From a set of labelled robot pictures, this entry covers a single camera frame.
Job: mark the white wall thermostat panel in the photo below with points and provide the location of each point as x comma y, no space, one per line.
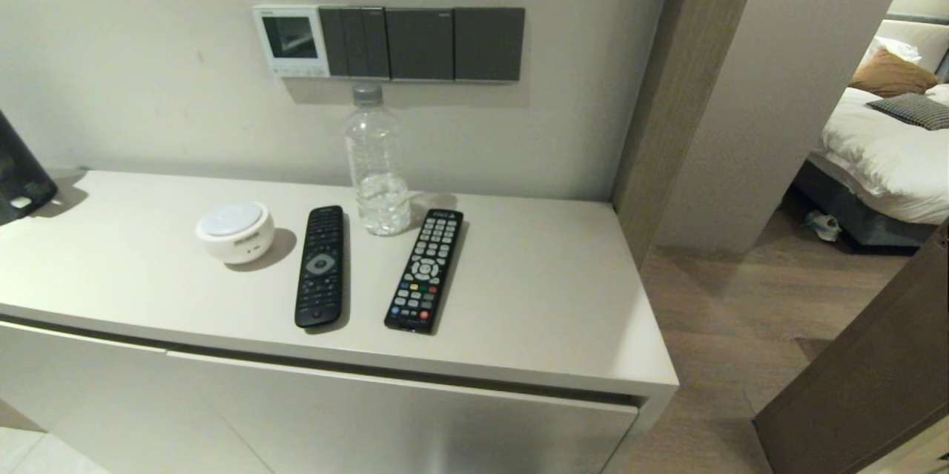
289,40

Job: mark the black remote with coloured buttons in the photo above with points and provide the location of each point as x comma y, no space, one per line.
424,274

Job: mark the plain black remote control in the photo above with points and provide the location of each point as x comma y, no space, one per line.
320,266

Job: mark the beige sideboard cabinet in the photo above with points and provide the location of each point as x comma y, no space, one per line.
519,296

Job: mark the clear plastic water bottle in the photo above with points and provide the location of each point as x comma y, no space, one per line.
378,162

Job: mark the right white drawer front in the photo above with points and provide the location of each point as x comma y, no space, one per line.
408,429

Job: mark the white round smart speaker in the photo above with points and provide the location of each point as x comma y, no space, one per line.
234,231

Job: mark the white and teal sneaker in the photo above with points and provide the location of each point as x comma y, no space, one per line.
824,225

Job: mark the dark grey bed base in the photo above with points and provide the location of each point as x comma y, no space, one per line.
852,214

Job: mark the bed with white duvet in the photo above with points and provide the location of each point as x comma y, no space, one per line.
882,155

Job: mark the beige cabinet door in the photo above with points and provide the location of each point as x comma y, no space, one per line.
89,400

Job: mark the brown wooden door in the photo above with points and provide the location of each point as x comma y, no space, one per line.
875,385

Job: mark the brown pillow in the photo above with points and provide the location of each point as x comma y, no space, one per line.
893,75

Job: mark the white pillow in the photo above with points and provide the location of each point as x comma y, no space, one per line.
890,50

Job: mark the checkered grey pillow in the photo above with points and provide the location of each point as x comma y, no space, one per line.
916,110

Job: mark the padded bed headboard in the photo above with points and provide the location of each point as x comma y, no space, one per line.
927,33

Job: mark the grey single-rocker wall switch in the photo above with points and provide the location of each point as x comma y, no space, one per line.
420,44
489,44

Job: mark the grey multi-rocker wall switch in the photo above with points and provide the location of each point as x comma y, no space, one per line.
354,42

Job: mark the wooden door frame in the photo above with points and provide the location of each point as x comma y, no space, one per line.
682,88

